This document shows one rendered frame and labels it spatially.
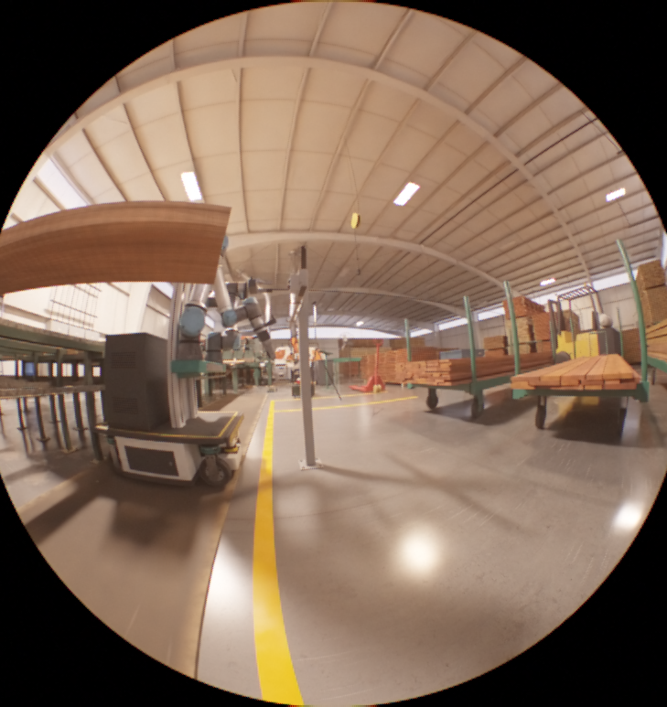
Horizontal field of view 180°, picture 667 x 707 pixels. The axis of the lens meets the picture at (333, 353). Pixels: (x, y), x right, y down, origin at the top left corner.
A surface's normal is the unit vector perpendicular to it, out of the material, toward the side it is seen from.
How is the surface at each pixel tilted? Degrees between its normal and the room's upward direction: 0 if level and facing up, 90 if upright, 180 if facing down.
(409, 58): 177
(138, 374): 90
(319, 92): 178
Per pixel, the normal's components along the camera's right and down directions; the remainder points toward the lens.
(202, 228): 0.04, 1.00
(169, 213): 0.56, -0.08
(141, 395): 0.29, -0.07
